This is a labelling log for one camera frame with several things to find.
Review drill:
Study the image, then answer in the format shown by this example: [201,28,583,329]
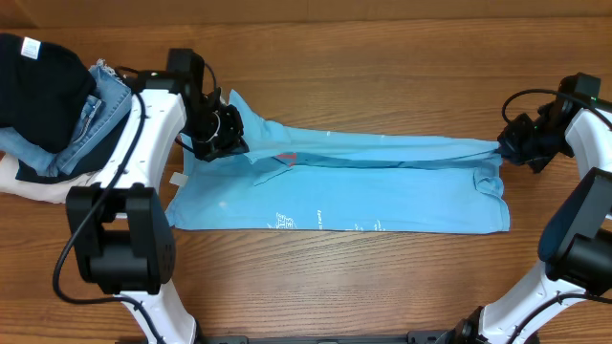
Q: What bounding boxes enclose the light blue printed t-shirt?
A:
[166,92,511,234]

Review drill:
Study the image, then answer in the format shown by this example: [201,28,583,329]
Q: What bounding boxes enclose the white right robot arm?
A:
[406,73,611,344]

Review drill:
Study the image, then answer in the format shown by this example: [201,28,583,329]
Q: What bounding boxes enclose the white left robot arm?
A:
[52,49,249,343]

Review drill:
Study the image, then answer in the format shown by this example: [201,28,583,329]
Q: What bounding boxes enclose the blue denim jeans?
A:
[1,59,132,177]

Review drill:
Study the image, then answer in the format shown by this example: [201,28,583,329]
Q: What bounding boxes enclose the dark navy folded garment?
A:
[15,115,129,184]

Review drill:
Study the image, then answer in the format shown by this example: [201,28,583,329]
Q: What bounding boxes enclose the beige folded cloth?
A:
[0,154,98,204]

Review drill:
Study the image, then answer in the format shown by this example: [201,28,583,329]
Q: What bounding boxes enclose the black folded garment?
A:
[1,33,96,153]

